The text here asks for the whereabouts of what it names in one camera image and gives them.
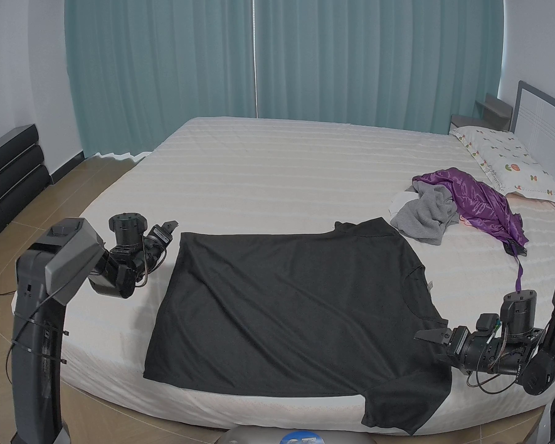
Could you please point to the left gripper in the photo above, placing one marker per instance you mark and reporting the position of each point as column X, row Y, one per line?
column 159, row 237

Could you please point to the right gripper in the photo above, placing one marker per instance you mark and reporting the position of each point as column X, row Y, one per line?
column 462, row 347

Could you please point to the black T-shirt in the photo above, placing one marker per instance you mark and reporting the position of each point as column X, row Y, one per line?
column 282, row 303

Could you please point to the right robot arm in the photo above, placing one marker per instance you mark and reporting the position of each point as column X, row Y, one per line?
column 543, row 354

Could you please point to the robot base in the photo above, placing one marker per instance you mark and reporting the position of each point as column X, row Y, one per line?
column 291, row 436

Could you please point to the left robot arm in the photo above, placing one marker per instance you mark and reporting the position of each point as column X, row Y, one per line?
column 41, row 340

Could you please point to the bed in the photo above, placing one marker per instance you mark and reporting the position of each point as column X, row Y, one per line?
column 259, row 178

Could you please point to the grey garment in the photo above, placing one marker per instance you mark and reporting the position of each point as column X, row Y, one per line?
column 425, row 220

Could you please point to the white garment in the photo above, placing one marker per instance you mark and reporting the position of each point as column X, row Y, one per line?
column 400, row 201

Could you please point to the purple satin garment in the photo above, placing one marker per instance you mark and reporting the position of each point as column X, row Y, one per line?
column 481, row 197

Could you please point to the black chest of drawers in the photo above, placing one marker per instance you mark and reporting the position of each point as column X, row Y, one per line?
column 9, row 174

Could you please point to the blue-green curtain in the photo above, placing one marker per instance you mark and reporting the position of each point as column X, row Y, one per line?
column 374, row 44
column 162, row 53

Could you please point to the white printed pillow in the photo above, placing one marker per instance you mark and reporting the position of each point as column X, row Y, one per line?
column 513, row 164

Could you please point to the grey bedside table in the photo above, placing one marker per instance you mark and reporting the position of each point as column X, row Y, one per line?
column 488, row 113

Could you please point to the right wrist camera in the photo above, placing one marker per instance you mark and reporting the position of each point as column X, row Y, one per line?
column 486, row 325

